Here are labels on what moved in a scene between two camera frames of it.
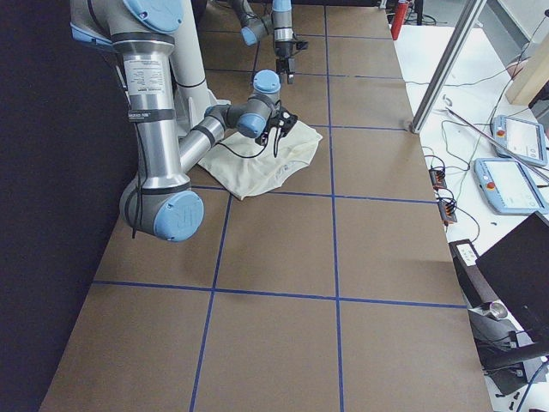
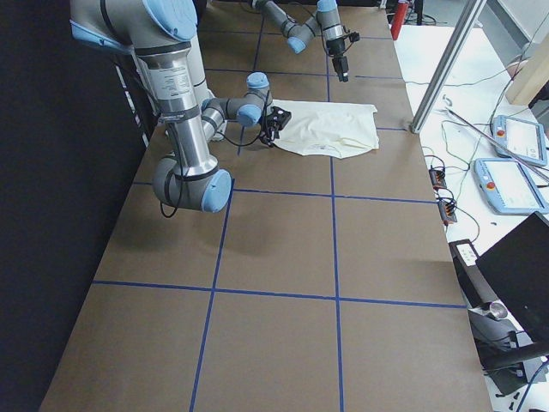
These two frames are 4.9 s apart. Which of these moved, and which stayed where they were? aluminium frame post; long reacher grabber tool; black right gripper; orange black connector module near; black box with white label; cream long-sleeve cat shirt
Moved: black right gripper; cream long-sleeve cat shirt
Stayed: orange black connector module near; black box with white label; aluminium frame post; long reacher grabber tool
